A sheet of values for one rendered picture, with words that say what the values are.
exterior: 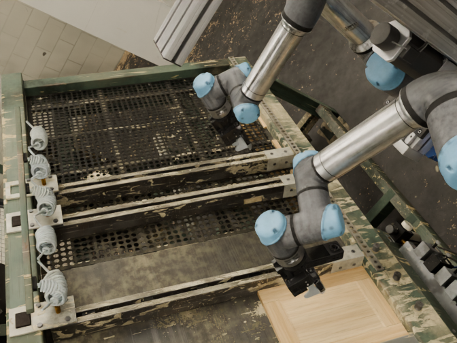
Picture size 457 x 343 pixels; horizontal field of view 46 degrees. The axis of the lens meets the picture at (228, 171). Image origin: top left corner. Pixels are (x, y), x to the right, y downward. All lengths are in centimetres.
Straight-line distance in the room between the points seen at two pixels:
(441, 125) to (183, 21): 51
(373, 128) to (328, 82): 268
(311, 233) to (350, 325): 70
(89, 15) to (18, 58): 188
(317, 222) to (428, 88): 37
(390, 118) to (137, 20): 448
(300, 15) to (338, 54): 240
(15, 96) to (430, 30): 203
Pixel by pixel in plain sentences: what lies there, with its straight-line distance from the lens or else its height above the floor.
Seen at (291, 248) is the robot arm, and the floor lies 160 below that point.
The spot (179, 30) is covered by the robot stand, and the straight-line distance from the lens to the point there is 109.
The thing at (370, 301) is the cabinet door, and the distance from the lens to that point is 195.
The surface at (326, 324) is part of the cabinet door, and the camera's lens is 185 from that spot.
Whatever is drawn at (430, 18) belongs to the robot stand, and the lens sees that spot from 128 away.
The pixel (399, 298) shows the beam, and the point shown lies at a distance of 195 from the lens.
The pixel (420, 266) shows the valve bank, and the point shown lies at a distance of 209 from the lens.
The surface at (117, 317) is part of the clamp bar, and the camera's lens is 179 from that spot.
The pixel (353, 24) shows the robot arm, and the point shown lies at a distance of 174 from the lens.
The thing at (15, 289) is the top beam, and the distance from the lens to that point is 186.
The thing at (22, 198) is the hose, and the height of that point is 196.
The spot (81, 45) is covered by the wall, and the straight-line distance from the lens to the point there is 702.
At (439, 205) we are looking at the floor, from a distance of 300.
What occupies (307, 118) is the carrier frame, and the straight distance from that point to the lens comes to 357.
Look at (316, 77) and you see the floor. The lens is 394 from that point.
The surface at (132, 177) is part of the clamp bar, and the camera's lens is 225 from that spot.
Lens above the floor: 248
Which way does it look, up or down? 35 degrees down
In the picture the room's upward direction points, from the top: 70 degrees counter-clockwise
